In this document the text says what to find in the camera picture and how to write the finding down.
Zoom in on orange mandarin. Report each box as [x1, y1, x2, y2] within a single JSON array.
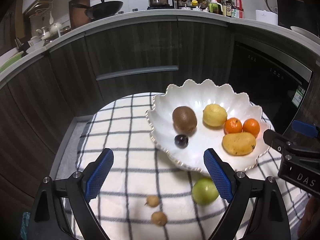
[[242, 118, 260, 138], [223, 118, 242, 134]]

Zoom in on yellow mango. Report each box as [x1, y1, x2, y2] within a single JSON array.
[[222, 132, 256, 156]]

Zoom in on yellow lemon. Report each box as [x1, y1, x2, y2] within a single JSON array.
[[202, 103, 227, 127]]

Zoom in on dark cherry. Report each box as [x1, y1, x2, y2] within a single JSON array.
[[174, 134, 189, 148]]

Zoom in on brown kiwi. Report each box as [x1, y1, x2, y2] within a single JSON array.
[[172, 106, 197, 133]]

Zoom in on brown longan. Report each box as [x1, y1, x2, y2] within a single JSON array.
[[145, 195, 160, 207], [151, 211, 168, 226]]

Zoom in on right hand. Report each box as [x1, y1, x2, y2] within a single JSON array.
[[297, 196, 319, 238]]

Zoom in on dark dishwasher front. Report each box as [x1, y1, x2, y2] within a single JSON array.
[[228, 41, 312, 133]]

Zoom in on green apple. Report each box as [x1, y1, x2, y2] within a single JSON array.
[[191, 178, 219, 206]]

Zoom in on white scalloped bowl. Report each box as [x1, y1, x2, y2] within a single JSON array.
[[145, 79, 272, 176]]

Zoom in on black microwave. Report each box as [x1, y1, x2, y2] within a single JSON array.
[[277, 0, 318, 35]]

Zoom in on white box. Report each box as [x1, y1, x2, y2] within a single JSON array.
[[255, 10, 278, 25]]

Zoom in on white kettle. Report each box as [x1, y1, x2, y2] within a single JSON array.
[[264, 0, 278, 14]]

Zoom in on red label bottle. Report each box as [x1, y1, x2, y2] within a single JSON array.
[[234, 0, 244, 18]]

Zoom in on white teapot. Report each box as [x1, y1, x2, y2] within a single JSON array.
[[50, 22, 62, 35]]

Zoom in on black wok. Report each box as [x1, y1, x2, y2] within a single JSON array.
[[72, 0, 123, 21]]

